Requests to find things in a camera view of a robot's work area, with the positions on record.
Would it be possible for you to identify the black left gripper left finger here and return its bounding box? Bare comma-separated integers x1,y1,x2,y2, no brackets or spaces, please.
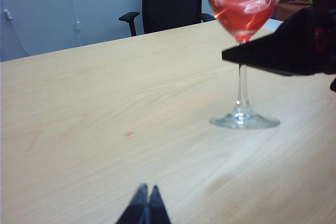
114,183,148,224

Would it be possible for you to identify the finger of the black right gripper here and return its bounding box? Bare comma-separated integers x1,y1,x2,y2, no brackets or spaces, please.
222,7,336,77

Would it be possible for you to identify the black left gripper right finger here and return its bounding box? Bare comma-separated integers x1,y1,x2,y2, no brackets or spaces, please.
148,184,173,224

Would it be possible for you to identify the wine glass with red liquid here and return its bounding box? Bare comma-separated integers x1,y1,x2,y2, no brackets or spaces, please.
206,0,281,130

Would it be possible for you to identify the brown cloth bundle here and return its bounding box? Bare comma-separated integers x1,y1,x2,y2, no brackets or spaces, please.
274,0,316,22

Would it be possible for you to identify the white cable with plug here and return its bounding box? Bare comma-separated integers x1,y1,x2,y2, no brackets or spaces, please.
3,8,30,57

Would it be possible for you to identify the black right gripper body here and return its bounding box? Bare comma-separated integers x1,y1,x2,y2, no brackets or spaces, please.
314,8,336,91

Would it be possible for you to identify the black office chair with headrest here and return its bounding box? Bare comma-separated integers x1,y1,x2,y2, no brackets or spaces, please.
118,0,217,37

